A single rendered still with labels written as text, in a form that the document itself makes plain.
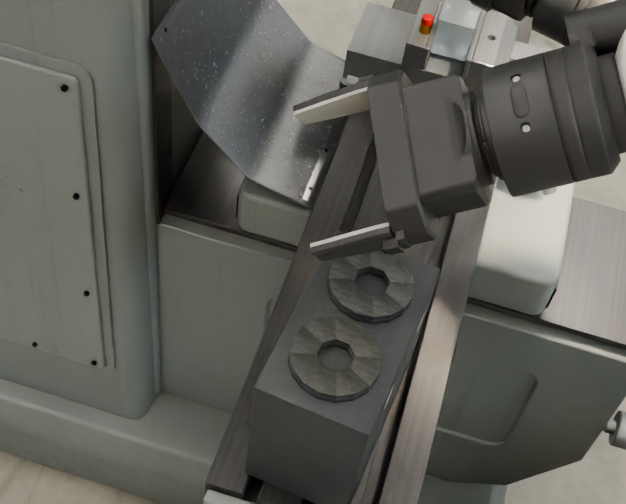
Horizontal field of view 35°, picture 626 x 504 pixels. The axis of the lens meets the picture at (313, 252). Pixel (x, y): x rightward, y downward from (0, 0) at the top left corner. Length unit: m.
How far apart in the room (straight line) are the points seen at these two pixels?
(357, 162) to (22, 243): 0.59
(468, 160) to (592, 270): 1.00
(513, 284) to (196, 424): 0.78
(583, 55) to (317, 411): 0.45
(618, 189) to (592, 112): 2.25
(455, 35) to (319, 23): 1.72
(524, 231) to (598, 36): 0.87
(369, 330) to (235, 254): 0.62
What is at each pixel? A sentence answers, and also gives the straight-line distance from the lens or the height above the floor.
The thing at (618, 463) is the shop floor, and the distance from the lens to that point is 2.38.
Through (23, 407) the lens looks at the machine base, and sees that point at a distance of 2.06.
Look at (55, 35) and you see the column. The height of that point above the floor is 1.10.
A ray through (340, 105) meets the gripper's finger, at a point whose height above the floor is 1.47.
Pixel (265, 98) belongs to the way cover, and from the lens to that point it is 1.51.
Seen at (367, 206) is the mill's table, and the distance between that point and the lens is 1.35.
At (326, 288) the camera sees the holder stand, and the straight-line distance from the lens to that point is 1.02.
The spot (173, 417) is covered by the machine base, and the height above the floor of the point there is 0.20.
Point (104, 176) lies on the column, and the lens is 1.49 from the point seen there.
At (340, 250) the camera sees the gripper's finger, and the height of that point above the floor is 1.43.
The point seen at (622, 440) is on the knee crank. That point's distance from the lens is 1.74.
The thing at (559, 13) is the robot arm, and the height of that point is 1.26.
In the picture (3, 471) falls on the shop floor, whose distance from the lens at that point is 2.21.
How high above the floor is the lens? 1.96
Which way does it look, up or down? 51 degrees down
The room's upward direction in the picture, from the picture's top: 9 degrees clockwise
